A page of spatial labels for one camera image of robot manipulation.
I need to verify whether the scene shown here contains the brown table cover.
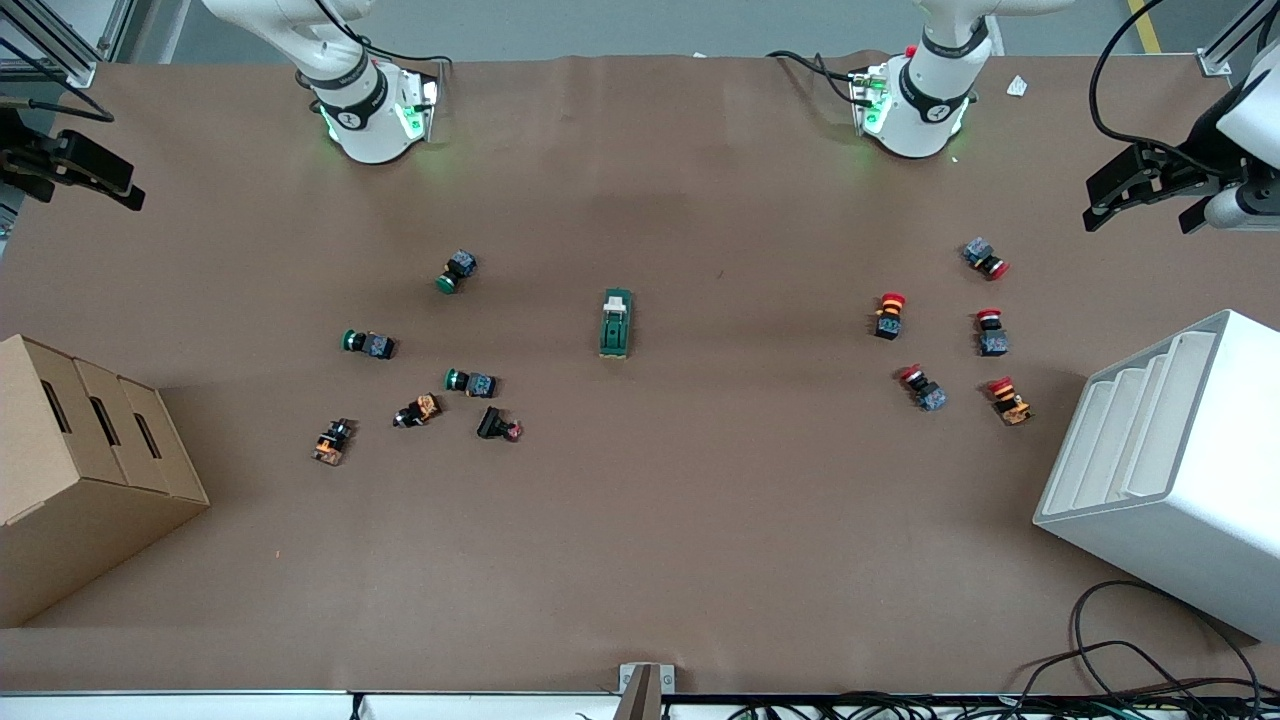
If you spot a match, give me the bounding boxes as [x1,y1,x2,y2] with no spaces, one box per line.
[0,50,1280,697]

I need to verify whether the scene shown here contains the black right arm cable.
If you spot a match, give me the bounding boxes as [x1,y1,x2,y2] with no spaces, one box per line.
[310,0,453,73]

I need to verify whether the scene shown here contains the grey metal bracket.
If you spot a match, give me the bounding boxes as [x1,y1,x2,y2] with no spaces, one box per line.
[615,662,676,720]

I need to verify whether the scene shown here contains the black cable bundle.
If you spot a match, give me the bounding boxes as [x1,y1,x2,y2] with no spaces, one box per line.
[730,688,1280,720]

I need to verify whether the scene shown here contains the green load switch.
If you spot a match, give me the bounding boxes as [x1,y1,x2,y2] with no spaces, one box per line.
[598,288,636,360]

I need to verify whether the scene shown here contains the aluminium frame profile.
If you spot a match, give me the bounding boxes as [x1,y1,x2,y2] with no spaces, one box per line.
[1197,0,1280,78]
[0,0,133,89]

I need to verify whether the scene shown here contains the white table edge rail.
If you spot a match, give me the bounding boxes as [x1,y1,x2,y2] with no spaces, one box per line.
[0,689,621,720]

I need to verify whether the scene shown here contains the white stepped rack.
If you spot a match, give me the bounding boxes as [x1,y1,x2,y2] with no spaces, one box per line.
[1033,308,1280,644]

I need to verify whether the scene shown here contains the black push button orange block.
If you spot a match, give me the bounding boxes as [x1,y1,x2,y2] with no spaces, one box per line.
[311,417,357,467]
[392,393,443,430]

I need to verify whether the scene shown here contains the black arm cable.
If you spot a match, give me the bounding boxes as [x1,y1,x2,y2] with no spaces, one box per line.
[1088,0,1201,153]
[310,0,453,73]

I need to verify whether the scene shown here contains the looped black cable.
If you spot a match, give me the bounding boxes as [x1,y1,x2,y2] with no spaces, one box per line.
[1070,580,1266,701]

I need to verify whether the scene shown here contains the brown cardboard box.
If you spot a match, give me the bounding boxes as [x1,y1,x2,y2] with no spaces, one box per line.
[0,333,211,629]

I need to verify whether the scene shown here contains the black switch with red knob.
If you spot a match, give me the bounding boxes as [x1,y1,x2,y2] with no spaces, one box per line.
[476,405,525,443]

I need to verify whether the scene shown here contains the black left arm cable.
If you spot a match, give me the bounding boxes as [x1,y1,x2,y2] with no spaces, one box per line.
[1088,0,1201,153]

